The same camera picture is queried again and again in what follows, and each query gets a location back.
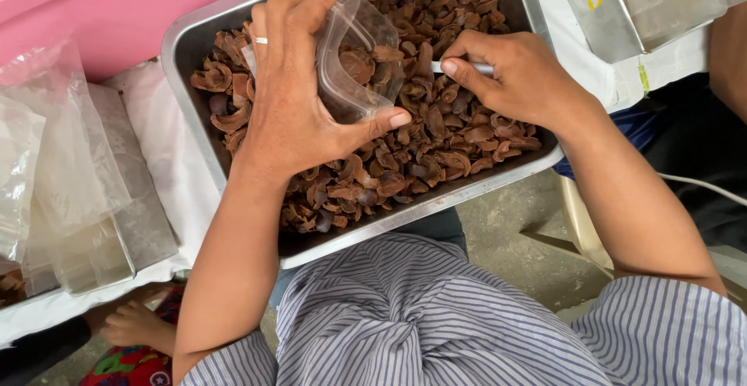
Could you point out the person's right hand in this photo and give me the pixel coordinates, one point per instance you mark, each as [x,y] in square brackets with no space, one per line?
[525,82]

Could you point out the person's striped shirt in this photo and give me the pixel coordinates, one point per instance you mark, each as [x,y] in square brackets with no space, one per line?
[432,327]

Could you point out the clear plastic zip bag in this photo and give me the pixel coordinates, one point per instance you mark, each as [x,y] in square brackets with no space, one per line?
[363,24]

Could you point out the large steel tray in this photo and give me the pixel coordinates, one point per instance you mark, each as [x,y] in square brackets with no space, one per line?
[192,47]

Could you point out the stack of clear plastic bags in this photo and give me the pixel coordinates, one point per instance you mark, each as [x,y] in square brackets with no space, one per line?
[64,158]

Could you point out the clear bag with yellow label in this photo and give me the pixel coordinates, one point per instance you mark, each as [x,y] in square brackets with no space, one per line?
[595,1]

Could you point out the person's left hand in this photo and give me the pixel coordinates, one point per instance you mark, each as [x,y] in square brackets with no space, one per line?
[286,111]

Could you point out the beige plastic chair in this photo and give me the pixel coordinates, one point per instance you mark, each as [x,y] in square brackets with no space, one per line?
[583,228]

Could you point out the metal spoon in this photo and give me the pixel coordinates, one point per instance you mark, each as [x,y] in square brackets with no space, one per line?
[483,68]

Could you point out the steel tray with plastic sheets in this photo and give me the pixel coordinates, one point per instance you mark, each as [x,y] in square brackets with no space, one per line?
[671,6]

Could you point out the pink board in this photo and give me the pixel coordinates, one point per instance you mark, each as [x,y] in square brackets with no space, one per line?
[116,18]

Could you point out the heap of brown dried fruit pieces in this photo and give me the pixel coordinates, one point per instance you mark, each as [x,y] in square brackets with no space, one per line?
[432,135]

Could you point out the steel tray with bags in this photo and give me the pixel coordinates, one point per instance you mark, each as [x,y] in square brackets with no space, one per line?
[146,222]

